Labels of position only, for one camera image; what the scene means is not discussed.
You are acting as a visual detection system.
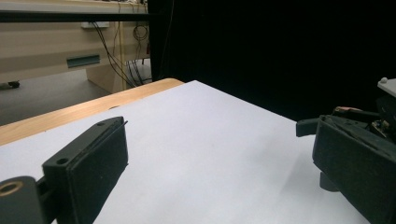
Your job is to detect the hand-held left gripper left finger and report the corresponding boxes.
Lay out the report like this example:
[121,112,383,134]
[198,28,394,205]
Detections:
[41,116,129,224]

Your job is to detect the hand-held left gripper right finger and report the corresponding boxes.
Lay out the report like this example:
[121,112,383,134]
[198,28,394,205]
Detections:
[312,115,396,224]

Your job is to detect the wooden table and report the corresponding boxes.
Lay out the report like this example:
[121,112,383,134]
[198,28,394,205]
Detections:
[0,77,185,147]

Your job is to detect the black curtain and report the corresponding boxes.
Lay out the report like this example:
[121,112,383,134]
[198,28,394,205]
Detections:
[148,0,396,122]

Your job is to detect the white table sheet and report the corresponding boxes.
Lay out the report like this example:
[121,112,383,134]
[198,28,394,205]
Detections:
[0,79,372,224]

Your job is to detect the black caster wheel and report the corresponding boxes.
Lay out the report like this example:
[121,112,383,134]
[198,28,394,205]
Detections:
[0,79,21,91]

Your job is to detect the light wooden desk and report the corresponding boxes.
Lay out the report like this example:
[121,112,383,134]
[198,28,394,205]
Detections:
[0,0,150,94]

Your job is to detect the white power strip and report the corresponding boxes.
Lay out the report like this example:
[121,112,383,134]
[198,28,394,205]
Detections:
[81,21,110,30]

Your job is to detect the bundle of hanging black cables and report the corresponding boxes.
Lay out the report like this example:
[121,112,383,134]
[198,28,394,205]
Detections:
[92,0,152,90]

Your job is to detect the black horizontal frame bar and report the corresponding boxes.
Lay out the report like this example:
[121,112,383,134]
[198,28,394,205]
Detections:
[0,10,150,23]

